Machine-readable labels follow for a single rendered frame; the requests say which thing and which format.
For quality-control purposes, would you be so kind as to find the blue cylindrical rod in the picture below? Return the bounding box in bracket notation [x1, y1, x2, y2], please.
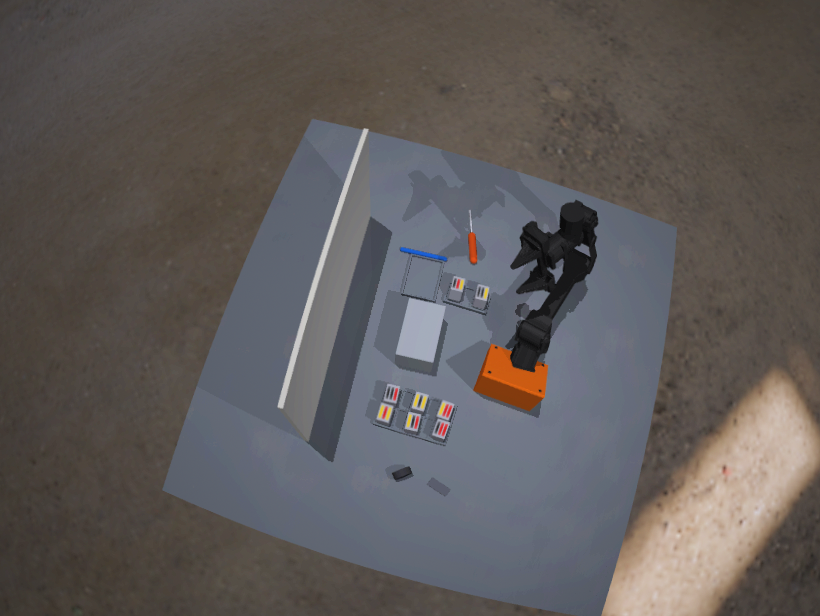
[400, 247, 447, 261]

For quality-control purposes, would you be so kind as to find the white block with red, black and yellow stripes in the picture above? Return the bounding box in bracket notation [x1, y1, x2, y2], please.
[404, 412, 421, 435]

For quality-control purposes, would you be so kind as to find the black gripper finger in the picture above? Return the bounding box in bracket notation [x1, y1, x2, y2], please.
[510, 235, 542, 270]
[516, 271, 548, 294]

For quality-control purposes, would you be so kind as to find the black short cylinder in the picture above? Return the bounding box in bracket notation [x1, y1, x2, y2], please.
[392, 466, 412, 480]

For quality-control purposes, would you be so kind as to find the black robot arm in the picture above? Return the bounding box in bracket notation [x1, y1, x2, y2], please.
[510, 200, 598, 373]

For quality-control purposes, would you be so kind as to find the white flat panel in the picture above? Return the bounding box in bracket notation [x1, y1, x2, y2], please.
[277, 128, 371, 442]

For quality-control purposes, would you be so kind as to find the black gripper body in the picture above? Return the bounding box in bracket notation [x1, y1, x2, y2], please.
[523, 226, 570, 293]

